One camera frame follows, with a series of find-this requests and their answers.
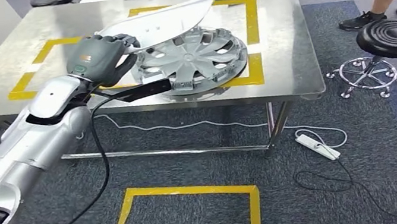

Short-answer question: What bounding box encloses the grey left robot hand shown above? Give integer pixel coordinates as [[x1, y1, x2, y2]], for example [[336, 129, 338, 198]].
[[61, 28, 147, 94]]

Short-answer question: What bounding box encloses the white curved plastic part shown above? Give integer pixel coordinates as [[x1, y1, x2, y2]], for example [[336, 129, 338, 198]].
[[90, 0, 222, 59]]

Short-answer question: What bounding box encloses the yellow tape on workbench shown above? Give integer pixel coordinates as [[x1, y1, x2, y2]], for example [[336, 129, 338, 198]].
[[0, 0, 271, 125]]

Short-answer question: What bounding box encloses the steel workbench table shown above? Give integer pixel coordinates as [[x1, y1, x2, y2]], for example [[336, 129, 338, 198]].
[[0, 0, 336, 200]]

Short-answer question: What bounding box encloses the silver wheel hubcap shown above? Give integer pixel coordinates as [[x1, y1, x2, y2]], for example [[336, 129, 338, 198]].
[[126, 20, 254, 105]]

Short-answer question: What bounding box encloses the yellow floor tape square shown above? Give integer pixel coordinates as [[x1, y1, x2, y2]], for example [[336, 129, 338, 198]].
[[93, 168, 265, 224]]

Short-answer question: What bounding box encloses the white power strip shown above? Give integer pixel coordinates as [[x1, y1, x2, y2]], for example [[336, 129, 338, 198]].
[[294, 127, 343, 167]]

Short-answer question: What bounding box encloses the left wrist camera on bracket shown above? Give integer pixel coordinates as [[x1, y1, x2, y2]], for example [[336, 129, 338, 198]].
[[99, 77, 174, 108]]

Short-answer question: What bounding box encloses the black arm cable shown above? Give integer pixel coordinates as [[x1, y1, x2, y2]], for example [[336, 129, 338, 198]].
[[0, 93, 149, 224]]

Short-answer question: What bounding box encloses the white floor cable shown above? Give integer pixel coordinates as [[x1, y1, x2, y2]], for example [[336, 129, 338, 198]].
[[93, 77, 349, 185]]

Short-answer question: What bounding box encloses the black floor cable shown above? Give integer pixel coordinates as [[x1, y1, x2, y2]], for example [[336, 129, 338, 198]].
[[291, 149, 397, 224]]

